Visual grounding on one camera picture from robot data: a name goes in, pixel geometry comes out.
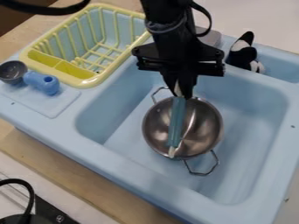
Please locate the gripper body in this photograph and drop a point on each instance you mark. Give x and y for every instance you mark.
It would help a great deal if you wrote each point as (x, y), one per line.
(210, 59)

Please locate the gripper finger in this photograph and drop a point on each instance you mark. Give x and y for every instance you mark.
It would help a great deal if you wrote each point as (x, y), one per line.
(169, 78)
(189, 83)

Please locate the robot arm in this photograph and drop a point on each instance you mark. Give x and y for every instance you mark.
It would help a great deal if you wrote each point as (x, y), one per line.
(167, 20)

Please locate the silver pot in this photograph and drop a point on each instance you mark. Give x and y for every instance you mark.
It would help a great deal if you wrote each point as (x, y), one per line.
(202, 128)

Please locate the black and white plush animal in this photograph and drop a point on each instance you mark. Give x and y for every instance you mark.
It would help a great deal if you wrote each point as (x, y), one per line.
(243, 55)

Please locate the toy sink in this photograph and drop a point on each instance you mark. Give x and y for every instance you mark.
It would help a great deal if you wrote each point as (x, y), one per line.
(117, 116)

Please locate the dish rack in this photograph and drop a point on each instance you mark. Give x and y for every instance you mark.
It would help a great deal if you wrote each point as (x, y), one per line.
(74, 70)

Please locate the blue toy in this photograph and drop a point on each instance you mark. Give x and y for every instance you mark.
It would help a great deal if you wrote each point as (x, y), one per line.
(41, 82)

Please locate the grey bowl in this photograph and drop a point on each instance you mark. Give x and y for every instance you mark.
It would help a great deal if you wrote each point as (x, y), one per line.
(12, 72)

